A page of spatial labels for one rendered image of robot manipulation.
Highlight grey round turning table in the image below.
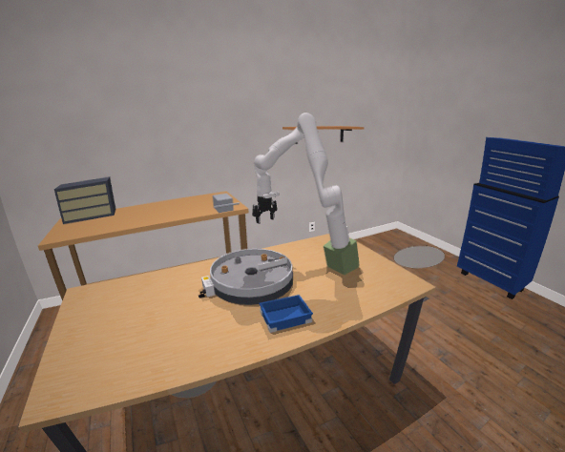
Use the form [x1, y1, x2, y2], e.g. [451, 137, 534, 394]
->
[199, 249, 293, 305]

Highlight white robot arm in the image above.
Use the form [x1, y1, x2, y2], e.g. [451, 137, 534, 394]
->
[254, 113, 349, 249]

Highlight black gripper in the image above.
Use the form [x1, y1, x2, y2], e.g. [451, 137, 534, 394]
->
[252, 196, 278, 224]

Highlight blue crate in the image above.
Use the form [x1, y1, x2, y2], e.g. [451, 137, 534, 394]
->
[260, 295, 313, 333]

